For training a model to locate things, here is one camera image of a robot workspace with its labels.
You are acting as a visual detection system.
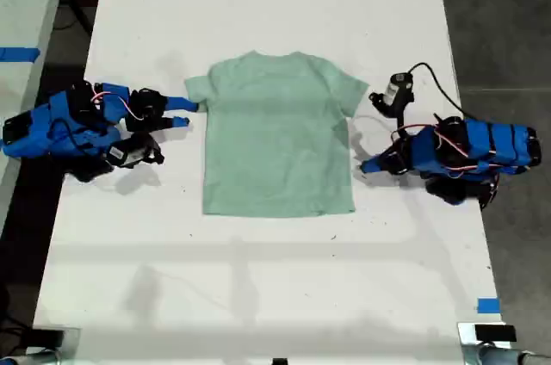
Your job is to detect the pale green T-shirt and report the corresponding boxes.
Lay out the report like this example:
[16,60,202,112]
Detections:
[183,50,372,220]

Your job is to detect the long blue tape strip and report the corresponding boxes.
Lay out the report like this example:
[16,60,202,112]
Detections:
[0,46,41,63]

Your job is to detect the white side table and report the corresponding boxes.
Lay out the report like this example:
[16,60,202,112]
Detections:
[0,0,73,222]

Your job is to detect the square blue tape piece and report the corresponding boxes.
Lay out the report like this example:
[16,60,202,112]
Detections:
[476,297,502,315]

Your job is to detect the metal table clamp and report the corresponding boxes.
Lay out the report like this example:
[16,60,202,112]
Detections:
[456,321,551,365]
[0,326,82,365]

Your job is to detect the small black box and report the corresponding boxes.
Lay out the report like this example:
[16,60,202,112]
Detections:
[30,329,66,348]
[474,324,517,343]

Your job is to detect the black camera box with label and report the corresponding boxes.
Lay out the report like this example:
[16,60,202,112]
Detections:
[368,72,416,130]
[104,132,166,169]

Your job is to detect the black camera cable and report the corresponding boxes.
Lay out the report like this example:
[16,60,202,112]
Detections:
[407,62,466,120]

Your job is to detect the black floor cable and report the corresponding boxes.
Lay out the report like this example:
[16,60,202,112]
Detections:
[53,0,95,38]

